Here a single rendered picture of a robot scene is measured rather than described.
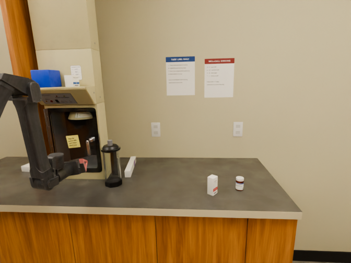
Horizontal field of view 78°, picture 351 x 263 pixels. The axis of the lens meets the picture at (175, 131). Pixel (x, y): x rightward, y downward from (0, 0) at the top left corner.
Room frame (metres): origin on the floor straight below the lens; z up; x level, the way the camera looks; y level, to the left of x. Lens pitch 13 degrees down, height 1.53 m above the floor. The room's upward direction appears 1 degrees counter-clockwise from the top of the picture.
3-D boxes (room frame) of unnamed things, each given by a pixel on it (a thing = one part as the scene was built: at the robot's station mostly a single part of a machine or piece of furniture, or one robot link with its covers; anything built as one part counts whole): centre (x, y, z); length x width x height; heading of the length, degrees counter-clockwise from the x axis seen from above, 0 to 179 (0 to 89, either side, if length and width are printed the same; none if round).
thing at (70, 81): (1.20, 0.55, 1.54); 0.05 x 0.05 x 0.06; 76
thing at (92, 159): (1.25, 0.61, 1.19); 0.30 x 0.01 x 0.40; 85
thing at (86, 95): (1.20, 0.61, 1.46); 0.32 x 0.11 x 0.10; 85
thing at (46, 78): (1.21, 0.69, 1.56); 0.10 x 0.10 x 0.09; 85
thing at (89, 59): (1.38, 0.60, 1.33); 0.32 x 0.25 x 0.77; 85
